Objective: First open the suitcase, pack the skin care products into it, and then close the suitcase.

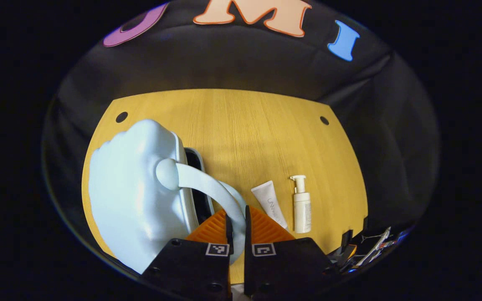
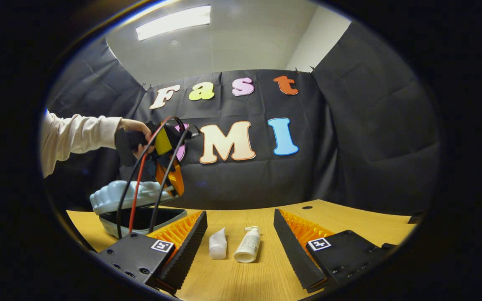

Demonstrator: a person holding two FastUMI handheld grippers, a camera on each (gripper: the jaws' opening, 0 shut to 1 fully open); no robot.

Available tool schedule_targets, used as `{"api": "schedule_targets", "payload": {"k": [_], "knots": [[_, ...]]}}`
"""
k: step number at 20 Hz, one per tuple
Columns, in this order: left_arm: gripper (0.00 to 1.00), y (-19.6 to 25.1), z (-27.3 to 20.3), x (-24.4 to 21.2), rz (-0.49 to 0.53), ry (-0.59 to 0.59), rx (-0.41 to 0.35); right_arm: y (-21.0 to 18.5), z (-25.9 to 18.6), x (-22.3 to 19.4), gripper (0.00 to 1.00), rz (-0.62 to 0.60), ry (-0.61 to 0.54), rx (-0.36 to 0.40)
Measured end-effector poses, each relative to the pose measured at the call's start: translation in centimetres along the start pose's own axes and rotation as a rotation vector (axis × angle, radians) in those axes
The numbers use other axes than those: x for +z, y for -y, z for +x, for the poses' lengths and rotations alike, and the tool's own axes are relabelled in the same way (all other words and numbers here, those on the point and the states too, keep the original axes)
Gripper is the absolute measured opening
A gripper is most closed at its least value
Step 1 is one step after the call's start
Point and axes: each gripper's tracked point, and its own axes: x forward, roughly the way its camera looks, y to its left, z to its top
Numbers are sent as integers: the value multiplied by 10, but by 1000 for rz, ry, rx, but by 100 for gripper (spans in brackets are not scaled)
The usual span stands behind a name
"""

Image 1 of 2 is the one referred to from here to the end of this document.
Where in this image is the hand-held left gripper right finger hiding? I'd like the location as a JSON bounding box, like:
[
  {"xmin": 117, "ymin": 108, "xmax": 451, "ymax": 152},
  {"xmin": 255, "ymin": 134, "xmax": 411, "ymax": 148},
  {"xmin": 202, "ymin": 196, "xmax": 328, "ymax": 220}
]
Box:
[{"xmin": 244, "ymin": 205, "xmax": 338, "ymax": 299}]

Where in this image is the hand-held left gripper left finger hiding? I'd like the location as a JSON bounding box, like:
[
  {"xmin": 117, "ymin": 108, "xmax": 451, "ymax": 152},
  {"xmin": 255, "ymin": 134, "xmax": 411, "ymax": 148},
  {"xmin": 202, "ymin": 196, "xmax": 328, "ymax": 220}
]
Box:
[{"xmin": 141, "ymin": 209, "xmax": 234, "ymax": 301}]

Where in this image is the white pump bottle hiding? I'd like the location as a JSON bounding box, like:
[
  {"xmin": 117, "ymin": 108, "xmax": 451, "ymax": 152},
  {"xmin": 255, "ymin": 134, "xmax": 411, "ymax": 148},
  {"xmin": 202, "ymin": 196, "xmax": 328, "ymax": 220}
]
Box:
[{"xmin": 289, "ymin": 175, "xmax": 312, "ymax": 234}]

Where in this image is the white squeeze tube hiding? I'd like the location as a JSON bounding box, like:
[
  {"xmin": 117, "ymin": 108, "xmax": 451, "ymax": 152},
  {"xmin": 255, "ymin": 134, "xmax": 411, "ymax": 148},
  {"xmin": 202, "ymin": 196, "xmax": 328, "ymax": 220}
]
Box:
[{"xmin": 251, "ymin": 181, "xmax": 288, "ymax": 230}]

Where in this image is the light blue suitcase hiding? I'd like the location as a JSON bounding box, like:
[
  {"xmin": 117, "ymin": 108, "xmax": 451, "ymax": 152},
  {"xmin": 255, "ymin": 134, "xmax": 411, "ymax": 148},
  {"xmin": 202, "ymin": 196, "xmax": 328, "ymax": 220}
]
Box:
[{"xmin": 88, "ymin": 119, "xmax": 248, "ymax": 274}]

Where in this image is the black backdrop cloth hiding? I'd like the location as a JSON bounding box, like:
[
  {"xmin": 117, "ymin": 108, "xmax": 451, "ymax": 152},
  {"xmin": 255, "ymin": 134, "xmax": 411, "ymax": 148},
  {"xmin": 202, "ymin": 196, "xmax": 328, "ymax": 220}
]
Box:
[{"xmin": 42, "ymin": 0, "xmax": 440, "ymax": 268}]

